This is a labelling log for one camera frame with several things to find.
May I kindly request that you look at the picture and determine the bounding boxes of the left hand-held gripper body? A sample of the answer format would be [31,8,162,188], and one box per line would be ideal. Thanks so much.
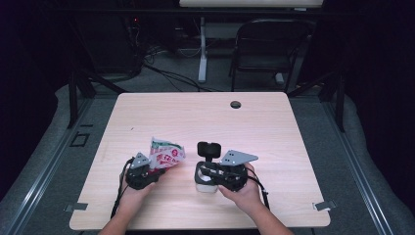
[124,152,161,191]

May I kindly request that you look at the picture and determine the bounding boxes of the aluminium rail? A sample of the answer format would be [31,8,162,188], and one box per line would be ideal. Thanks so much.
[5,97,96,235]
[321,97,396,235]

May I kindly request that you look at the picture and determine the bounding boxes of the pink and white snack bag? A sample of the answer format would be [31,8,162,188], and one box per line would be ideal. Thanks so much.
[148,136,187,171]

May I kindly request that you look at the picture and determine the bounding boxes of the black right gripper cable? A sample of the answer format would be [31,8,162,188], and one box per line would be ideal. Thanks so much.
[246,173,272,211]

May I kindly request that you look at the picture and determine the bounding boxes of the person's left hand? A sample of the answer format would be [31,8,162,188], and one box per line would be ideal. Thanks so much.
[116,180,159,217]

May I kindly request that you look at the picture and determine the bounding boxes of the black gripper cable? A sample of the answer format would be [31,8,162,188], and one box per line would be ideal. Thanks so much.
[246,173,272,211]
[110,157,136,219]

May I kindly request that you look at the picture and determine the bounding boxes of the grey tape piece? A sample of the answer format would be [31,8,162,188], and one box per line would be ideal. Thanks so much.
[311,200,338,212]
[64,202,89,213]

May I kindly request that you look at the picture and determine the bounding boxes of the clear container with black lid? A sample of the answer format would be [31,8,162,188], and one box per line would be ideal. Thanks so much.
[194,140,223,194]

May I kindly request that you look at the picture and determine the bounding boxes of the black metal frame stand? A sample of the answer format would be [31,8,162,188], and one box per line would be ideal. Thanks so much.
[67,69,127,130]
[287,69,346,133]

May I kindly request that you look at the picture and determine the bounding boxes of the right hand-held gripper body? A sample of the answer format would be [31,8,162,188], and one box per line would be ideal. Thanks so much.
[209,149,259,193]

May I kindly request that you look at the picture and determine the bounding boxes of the black floor cables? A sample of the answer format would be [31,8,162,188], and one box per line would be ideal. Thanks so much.
[142,61,223,93]

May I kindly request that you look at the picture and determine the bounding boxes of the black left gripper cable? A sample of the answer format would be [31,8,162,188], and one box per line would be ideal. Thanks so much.
[110,157,136,219]

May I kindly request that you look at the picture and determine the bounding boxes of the person's right hand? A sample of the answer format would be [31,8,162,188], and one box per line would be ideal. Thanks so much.
[217,162,266,217]

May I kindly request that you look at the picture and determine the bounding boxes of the white desk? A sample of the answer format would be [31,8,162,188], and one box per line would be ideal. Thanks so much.
[178,0,325,84]

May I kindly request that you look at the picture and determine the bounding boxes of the black folding chair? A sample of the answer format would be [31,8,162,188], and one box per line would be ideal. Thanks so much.
[228,18,315,94]

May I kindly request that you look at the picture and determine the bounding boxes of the dark computer tower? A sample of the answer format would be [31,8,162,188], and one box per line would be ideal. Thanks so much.
[77,13,145,74]

